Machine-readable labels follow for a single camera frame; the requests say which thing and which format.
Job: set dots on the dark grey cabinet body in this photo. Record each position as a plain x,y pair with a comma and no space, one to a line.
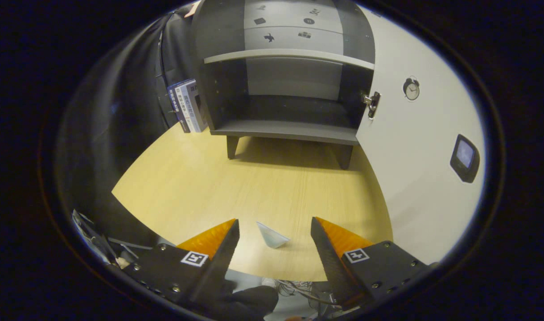
290,129

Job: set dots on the white blue triangular packet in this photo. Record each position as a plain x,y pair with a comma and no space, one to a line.
272,236

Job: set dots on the metal door hinge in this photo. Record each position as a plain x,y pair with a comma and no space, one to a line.
373,104

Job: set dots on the person's dark clothing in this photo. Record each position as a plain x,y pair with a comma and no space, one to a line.
245,301

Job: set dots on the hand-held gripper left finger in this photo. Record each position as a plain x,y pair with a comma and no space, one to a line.
223,263

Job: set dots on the dark blue spine book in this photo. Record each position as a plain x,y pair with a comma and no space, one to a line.
176,107

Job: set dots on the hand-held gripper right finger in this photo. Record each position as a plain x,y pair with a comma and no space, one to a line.
330,263

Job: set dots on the grey cover book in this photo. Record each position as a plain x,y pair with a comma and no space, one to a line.
196,107

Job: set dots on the light grey cabinet door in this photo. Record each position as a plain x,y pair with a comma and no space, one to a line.
410,178

